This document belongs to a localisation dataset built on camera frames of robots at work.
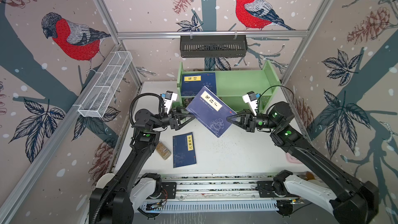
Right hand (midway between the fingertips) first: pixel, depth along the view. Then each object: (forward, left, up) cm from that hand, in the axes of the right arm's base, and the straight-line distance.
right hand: (226, 123), depth 60 cm
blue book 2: (+26, +17, -4) cm, 31 cm away
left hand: (+2, +14, 0) cm, 14 cm away
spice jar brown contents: (-2, +32, -28) cm, 42 cm away
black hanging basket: (+65, +6, -5) cm, 65 cm away
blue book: (+1, +22, -32) cm, 39 cm away
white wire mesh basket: (+14, +60, -1) cm, 62 cm away
